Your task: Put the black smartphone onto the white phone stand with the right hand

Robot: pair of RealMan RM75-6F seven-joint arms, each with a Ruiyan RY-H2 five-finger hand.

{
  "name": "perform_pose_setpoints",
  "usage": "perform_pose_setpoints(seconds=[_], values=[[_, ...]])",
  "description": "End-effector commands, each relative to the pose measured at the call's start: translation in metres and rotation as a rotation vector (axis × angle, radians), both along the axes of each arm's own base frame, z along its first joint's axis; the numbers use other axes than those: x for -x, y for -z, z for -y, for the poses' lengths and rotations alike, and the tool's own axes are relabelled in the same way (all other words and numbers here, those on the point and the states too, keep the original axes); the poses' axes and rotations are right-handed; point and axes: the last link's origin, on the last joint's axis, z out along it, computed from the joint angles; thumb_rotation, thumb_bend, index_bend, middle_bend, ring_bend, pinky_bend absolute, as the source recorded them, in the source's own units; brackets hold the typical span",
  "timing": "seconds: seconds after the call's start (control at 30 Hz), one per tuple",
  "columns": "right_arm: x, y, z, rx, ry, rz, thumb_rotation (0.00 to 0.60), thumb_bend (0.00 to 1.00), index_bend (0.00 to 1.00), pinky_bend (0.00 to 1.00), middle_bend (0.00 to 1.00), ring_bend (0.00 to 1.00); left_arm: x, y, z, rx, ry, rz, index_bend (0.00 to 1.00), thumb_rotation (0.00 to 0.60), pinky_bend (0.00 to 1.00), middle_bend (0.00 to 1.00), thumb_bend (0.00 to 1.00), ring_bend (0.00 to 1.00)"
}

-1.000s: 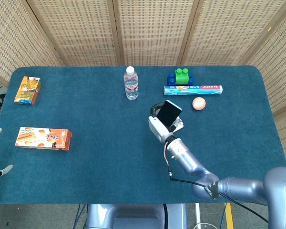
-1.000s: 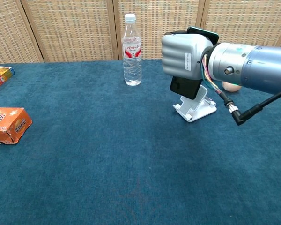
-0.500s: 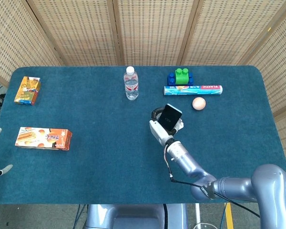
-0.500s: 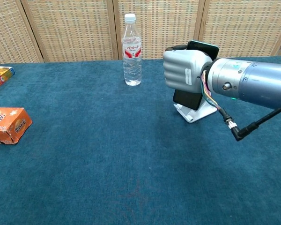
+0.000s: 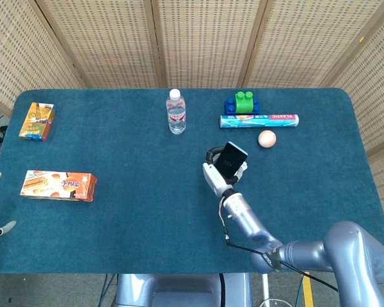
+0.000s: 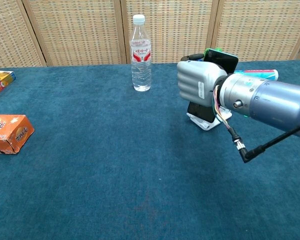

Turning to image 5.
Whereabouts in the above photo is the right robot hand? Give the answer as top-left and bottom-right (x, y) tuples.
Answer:
(202, 145), (248, 196)

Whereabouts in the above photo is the black smartphone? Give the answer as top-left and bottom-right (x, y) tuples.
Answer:
(213, 141), (249, 177)

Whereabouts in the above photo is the orange biscuit box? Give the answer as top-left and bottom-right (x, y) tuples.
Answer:
(19, 169), (98, 203)

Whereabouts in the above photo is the brown egg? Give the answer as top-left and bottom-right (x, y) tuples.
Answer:
(258, 130), (277, 148)

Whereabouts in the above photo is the blue toy building block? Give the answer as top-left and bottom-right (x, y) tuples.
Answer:
(224, 97), (260, 115)

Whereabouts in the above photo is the plastic wrap roll box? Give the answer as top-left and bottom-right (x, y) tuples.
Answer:
(219, 114), (300, 129)

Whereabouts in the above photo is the yellow snack box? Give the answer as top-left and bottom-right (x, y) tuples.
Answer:
(18, 102), (57, 142)

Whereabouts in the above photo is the clear plastic water bottle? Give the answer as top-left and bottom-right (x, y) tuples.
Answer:
(165, 88), (187, 136)

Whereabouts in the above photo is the blue table cloth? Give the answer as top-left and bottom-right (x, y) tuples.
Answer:
(0, 88), (384, 275)

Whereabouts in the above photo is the green toy building block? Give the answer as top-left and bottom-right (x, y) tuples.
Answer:
(235, 91), (255, 114)

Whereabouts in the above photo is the grey robot torso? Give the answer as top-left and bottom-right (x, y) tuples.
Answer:
(114, 272), (253, 307)

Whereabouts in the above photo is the white table leg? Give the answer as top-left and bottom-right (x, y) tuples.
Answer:
(261, 273), (271, 302)

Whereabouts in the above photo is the woven bamboo folding screen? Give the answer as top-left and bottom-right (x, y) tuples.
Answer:
(0, 0), (384, 224)

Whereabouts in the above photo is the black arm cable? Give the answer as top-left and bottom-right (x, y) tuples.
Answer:
(219, 196), (339, 292)

